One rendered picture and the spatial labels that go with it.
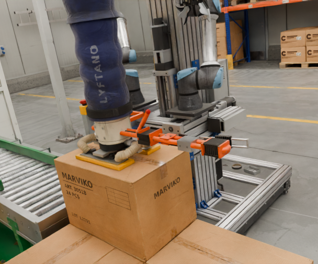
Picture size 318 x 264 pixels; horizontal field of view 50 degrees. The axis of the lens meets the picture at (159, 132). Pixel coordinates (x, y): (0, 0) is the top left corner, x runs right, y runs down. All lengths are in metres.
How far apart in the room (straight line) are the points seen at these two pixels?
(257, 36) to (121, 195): 9.35
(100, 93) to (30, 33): 10.41
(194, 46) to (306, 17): 7.90
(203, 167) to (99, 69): 1.23
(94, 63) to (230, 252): 1.03
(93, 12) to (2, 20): 10.12
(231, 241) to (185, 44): 1.21
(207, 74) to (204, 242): 0.90
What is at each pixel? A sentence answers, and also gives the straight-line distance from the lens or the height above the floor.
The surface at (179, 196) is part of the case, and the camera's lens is 1.70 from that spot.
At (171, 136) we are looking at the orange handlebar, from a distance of 1.45.
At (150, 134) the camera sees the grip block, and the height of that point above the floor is 1.10.
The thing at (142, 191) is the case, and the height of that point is 0.88.
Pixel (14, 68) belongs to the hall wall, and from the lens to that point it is 11.62.
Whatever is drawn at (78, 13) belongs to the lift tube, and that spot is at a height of 1.63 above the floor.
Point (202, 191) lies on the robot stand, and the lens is 2.53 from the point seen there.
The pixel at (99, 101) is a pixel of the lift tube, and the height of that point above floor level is 1.25.
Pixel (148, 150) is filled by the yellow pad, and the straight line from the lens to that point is 1.68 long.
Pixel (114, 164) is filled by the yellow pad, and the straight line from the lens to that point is 1.58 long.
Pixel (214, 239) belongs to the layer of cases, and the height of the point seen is 0.54.
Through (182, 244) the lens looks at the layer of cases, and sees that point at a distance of 1.70.
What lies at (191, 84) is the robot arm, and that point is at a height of 1.19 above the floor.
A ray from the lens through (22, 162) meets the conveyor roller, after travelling 3.26.
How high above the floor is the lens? 1.57
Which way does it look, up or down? 18 degrees down
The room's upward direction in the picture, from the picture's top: 8 degrees counter-clockwise
